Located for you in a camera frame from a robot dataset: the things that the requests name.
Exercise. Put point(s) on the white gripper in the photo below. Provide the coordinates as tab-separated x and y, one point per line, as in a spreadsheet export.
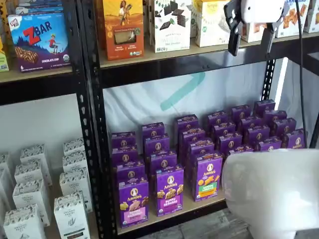
263	11

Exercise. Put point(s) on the purple Annie's box pink patch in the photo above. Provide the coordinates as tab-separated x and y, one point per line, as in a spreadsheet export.
133	204

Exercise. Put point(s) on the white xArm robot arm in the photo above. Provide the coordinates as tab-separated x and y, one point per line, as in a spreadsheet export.
269	189

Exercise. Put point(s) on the pretzel crackers cheddar box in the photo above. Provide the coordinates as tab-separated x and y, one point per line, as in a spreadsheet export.
253	32

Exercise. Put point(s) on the Simple Mills almond bar box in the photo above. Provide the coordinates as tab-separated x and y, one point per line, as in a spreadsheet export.
211	25
195	15

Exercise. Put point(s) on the pretzel crackers sea salt box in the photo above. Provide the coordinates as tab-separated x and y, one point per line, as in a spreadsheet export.
290	22

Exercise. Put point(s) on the white blue snack box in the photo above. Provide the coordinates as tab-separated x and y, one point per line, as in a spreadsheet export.
312	15

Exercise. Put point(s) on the Simple Mills sweet thins box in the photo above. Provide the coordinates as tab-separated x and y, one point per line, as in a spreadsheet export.
152	22
172	27

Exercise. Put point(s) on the black metal shelf rack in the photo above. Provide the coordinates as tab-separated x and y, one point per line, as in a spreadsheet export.
315	137
174	71
37	90

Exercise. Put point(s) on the purple Annie's chocolate grahams box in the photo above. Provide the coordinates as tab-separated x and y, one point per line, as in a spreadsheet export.
268	144

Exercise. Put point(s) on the purple Annie's box yellow patch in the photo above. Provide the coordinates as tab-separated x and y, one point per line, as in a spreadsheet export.
240	150

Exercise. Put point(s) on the orange box with woman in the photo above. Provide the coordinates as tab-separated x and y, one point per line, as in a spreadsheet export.
123	30

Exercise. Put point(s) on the wooden shelf board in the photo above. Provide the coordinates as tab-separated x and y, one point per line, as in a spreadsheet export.
30	74
119	61
174	219

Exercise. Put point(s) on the purple Annie's hidden veggies box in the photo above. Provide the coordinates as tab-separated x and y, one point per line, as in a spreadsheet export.
207	176

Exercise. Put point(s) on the purple Annie's bunny grahams box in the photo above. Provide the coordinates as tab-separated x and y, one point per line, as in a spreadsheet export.
169	191

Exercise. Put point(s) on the white organic pantry box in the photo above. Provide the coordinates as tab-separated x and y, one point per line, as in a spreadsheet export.
35	154
3	161
74	161
73	147
30	196
23	224
74	184
71	219
31	171

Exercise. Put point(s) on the blue Z Bar box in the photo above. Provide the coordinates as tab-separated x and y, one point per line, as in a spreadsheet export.
40	42

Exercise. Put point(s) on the green Bobo's box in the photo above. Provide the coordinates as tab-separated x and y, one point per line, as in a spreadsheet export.
3	62

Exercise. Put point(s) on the white backdrop sheet teal stripe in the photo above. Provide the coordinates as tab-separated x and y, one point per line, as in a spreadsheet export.
149	104

